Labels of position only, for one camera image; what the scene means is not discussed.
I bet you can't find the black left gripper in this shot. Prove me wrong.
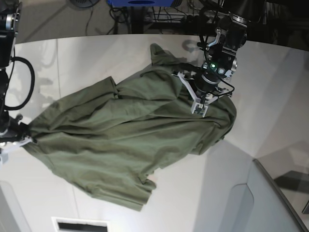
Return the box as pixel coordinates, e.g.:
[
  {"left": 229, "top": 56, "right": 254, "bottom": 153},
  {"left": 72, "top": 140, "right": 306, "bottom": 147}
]
[{"left": 193, "top": 73, "right": 220, "bottom": 97}]

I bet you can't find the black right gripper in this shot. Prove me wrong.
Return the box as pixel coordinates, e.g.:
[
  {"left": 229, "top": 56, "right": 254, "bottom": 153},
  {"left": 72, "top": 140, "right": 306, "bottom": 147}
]
[{"left": 0, "top": 116, "right": 30, "bottom": 143}]

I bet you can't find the green t-shirt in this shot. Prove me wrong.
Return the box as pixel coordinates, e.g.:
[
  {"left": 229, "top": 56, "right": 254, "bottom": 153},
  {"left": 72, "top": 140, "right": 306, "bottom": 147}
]
[{"left": 24, "top": 43, "right": 237, "bottom": 211}]

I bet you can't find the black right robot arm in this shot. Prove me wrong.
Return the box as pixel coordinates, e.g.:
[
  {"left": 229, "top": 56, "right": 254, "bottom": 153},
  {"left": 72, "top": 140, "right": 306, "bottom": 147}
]
[{"left": 0, "top": 0, "right": 35, "bottom": 143}]

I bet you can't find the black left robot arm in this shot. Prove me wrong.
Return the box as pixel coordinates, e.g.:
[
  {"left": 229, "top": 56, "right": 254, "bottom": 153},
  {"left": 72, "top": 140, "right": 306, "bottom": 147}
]
[{"left": 191, "top": 0, "right": 265, "bottom": 97}]

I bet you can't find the white vent panel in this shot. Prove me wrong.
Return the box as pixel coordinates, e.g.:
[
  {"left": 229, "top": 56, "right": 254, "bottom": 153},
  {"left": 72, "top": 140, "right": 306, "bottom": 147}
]
[{"left": 51, "top": 217, "right": 112, "bottom": 232}]

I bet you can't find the blue bin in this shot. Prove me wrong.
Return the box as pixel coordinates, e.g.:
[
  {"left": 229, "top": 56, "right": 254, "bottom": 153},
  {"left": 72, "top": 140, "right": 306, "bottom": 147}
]
[{"left": 108, "top": 0, "right": 182, "bottom": 7}]

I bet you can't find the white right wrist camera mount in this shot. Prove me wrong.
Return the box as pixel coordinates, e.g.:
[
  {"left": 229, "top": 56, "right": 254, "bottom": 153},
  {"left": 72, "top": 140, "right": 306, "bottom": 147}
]
[{"left": 0, "top": 138, "right": 33, "bottom": 167}]

